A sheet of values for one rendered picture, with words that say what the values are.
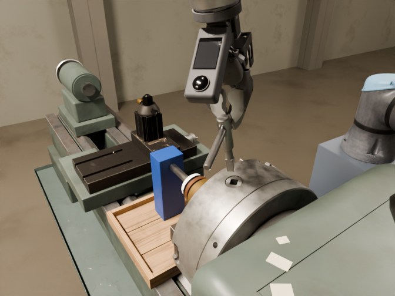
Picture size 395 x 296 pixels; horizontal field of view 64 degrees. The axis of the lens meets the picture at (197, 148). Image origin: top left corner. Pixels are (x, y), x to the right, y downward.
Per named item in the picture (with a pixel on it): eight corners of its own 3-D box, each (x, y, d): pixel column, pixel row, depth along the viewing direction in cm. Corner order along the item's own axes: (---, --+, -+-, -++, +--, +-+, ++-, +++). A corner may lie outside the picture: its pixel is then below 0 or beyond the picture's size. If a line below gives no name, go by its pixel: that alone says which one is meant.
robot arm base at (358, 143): (361, 133, 104) (370, 106, 99) (407, 155, 93) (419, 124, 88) (330, 145, 98) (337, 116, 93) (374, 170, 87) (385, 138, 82)
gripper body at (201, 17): (255, 64, 55) (249, -10, 48) (245, 90, 49) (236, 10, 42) (214, 66, 58) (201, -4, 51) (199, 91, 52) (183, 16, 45)
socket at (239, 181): (241, 199, 61) (240, 189, 59) (225, 197, 62) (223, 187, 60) (245, 186, 63) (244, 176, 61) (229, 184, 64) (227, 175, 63)
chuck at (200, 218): (306, 242, 82) (308, 151, 63) (210, 325, 72) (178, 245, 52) (280, 222, 89) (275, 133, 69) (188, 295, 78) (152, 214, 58)
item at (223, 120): (236, 174, 57) (227, 121, 51) (224, 172, 58) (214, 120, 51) (238, 165, 59) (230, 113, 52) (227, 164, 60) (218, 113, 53)
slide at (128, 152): (197, 155, 126) (197, 145, 124) (89, 194, 105) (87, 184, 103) (173, 136, 139) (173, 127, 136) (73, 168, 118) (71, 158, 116)
